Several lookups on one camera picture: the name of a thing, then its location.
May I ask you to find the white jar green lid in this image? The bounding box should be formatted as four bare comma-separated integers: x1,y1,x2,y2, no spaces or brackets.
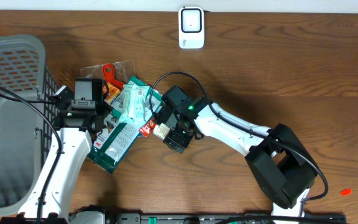
153,123,170,140

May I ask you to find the red snack stick packet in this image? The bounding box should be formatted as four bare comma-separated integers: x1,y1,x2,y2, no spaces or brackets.
139,118,156,137

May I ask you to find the pale green small packet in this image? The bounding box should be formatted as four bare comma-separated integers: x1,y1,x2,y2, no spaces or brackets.
119,84,150,124

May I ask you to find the green packaged item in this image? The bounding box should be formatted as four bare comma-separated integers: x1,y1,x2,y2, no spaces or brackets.
86,75,167,174

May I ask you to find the red packaged item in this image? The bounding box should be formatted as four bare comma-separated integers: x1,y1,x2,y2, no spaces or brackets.
80,60,135,88

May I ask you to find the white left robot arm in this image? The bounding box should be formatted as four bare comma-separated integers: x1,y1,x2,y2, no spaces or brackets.
19,109,103,223

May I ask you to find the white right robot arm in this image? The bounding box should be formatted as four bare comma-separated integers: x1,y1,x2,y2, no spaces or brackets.
158,96,318,217

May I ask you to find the white barcode scanner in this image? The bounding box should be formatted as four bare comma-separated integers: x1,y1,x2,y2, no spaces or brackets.
178,6,205,49

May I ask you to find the grey plastic basket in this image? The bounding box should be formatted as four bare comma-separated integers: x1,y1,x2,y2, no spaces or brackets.
0,35,59,217

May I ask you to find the small red floor marker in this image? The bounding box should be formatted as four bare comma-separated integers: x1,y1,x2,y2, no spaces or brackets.
340,189,352,196

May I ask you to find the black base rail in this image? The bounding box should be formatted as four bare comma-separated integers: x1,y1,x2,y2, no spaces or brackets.
68,205,347,224

